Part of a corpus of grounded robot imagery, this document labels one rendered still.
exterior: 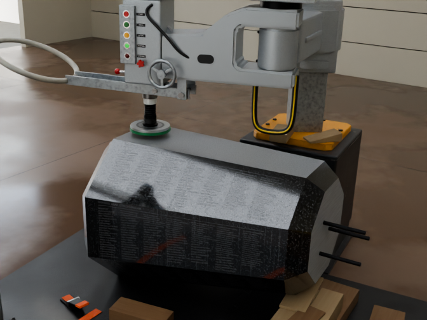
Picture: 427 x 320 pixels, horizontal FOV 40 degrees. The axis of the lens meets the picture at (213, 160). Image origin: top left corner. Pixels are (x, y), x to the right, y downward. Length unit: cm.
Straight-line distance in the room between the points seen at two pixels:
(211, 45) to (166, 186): 72
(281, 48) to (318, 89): 75
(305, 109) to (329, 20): 54
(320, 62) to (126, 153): 121
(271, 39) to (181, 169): 76
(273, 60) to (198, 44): 37
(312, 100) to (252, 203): 103
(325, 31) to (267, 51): 62
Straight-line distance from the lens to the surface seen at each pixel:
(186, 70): 292
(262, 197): 269
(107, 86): 314
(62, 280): 350
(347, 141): 360
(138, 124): 317
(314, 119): 355
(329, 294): 308
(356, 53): 895
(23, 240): 400
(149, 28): 294
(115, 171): 303
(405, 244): 411
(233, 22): 283
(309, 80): 348
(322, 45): 338
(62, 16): 1133
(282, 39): 281
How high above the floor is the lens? 185
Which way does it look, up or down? 21 degrees down
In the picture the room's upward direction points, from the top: 2 degrees clockwise
